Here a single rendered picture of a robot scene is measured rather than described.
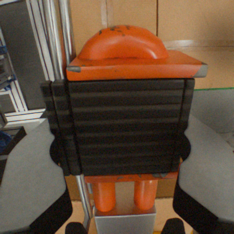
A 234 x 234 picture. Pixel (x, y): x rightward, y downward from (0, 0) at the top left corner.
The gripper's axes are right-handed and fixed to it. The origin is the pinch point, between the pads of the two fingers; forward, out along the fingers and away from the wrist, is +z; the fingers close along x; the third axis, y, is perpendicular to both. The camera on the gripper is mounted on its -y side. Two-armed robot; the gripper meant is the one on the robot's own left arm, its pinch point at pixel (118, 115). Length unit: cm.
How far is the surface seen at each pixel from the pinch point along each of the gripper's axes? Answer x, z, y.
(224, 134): 103, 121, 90
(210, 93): 79, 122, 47
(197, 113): 70, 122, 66
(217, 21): 44, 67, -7
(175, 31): 25, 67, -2
